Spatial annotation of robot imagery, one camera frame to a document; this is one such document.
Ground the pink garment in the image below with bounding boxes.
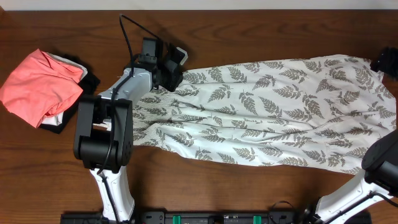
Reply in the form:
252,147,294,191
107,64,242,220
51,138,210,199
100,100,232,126
1,49,88,128

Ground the white fern print dress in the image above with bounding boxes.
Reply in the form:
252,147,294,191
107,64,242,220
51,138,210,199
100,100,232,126
133,55,396,174

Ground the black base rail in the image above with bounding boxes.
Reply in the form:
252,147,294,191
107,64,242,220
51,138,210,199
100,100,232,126
60,208,299,224

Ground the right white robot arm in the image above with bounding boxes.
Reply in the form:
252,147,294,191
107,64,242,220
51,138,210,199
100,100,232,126
295,47,397,223

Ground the black garment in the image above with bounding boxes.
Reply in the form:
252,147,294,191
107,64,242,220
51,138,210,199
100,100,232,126
39,53,101,134

